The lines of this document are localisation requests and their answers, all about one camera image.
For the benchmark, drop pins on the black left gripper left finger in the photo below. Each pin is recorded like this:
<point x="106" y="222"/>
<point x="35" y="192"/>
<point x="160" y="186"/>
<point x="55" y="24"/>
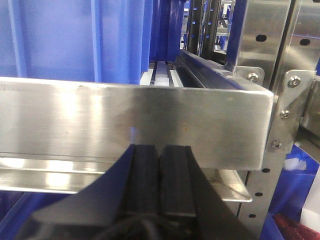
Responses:
<point x="121" y="204"/>

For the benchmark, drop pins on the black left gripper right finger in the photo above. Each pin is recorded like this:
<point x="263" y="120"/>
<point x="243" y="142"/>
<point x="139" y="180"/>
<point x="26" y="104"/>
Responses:
<point x="188" y="198"/>

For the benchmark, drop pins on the large blue bin on shelf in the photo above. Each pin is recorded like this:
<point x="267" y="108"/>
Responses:
<point x="102" y="41"/>

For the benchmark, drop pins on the blue bin with red bag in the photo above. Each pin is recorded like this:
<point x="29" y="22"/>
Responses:
<point x="278" y="204"/>

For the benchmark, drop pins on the steel label ledge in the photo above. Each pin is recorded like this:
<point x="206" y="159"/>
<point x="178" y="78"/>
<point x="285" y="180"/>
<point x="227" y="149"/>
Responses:
<point x="61" y="176"/>

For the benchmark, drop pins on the blue bin lower left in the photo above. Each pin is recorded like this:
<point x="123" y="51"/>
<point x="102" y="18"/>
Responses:
<point x="16" y="206"/>

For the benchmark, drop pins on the steel shelf front rail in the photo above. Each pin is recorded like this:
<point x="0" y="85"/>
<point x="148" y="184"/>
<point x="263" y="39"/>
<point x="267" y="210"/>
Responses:
<point x="225" y="128"/>

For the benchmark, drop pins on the steel corner bracket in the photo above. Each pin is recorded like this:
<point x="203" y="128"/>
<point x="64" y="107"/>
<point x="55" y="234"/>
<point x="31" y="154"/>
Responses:
<point x="289" y="109"/>

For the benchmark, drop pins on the steel shelf upright post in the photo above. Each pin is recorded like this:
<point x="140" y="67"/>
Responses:
<point x="276" y="36"/>

